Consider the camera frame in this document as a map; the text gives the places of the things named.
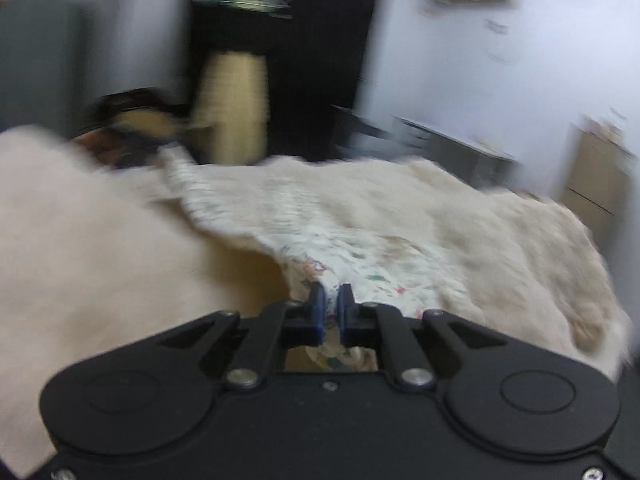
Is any cartoon print cream garment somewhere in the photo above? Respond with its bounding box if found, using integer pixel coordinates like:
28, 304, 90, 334
160, 145, 485, 372

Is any grey folding table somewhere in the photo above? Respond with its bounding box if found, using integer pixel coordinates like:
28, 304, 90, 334
391, 114, 522, 187

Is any cream fluffy blanket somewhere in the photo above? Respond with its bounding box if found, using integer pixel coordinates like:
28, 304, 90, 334
1, 127, 632, 477

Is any yellow checkered towel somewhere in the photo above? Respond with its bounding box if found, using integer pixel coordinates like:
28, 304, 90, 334
191, 51, 269, 165

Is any black hanging garment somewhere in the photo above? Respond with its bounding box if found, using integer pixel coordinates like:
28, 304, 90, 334
186, 0, 375, 162

